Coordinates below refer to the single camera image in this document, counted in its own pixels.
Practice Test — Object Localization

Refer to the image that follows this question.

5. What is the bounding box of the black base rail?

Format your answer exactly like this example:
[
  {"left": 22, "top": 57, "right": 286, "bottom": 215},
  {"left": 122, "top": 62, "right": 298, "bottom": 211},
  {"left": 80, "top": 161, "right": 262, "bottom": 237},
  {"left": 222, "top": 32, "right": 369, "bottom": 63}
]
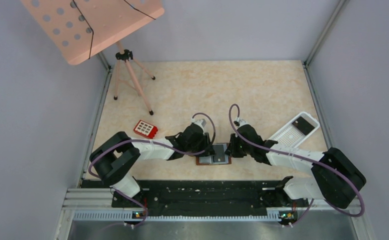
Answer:
[{"left": 80, "top": 178, "right": 310, "bottom": 220}]

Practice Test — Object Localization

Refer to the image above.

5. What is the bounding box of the black VIP credit card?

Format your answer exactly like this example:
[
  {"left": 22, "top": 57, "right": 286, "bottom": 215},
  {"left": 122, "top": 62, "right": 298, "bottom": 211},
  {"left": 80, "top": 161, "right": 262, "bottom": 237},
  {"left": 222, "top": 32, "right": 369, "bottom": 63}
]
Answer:
[{"left": 212, "top": 143, "right": 229, "bottom": 165}]

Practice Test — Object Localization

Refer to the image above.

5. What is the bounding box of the white plastic basket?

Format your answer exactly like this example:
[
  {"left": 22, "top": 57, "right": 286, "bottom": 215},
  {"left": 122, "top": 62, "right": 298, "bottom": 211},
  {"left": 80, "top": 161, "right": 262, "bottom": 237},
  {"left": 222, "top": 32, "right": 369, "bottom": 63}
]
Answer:
[{"left": 269, "top": 111, "right": 321, "bottom": 148}]

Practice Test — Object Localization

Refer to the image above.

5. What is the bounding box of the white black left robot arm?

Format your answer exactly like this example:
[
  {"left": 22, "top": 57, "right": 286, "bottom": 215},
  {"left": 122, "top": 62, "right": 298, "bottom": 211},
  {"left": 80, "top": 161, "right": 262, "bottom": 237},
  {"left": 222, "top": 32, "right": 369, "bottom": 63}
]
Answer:
[{"left": 89, "top": 123, "right": 215, "bottom": 198}]

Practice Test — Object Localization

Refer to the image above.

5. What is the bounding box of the pink music stand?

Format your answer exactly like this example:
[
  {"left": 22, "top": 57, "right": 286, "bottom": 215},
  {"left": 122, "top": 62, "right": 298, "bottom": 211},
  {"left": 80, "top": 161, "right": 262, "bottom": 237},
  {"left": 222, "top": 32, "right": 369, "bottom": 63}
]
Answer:
[{"left": 21, "top": 0, "right": 165, "bottom": 115}]

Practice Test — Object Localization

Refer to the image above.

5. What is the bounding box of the red block with white grid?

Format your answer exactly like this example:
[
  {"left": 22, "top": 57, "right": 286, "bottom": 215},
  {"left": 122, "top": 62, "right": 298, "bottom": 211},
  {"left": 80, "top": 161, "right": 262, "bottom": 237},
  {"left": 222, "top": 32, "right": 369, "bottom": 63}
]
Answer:
[{"left": 133, "top": 120, "right": 158, "bottom": 139}]

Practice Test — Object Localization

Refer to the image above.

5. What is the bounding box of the aluminium frame rail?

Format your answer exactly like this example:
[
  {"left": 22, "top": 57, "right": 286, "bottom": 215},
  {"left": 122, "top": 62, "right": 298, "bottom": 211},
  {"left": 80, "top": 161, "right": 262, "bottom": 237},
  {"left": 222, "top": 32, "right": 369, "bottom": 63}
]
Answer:
[{"left": 303, "top": 0, "right": 351, "bottom": 67}]

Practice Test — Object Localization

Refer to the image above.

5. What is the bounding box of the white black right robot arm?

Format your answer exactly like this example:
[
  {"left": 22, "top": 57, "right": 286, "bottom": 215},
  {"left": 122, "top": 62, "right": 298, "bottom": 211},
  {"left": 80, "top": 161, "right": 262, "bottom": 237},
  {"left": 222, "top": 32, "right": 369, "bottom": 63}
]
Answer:
[{"left": 226, "top": 121, "right": 367, "bottom": 211}]

